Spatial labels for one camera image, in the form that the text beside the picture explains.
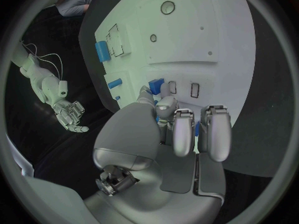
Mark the blue block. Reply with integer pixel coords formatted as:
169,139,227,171
148,78,165,96

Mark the white task board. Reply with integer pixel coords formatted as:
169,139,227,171
94,0,257,130

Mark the large blue cylinder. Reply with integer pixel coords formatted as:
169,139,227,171
94,40,111,63

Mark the white cable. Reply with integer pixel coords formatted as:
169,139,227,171
36,53,64,82
20,40,39,58

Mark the person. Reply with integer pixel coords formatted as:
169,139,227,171
55,0,102,17

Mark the short blue cylinder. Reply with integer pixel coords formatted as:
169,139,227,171
107,78,124,90

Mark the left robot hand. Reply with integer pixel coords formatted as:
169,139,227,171
83,82,233,224

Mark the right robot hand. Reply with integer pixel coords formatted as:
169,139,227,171
51,98,91,133

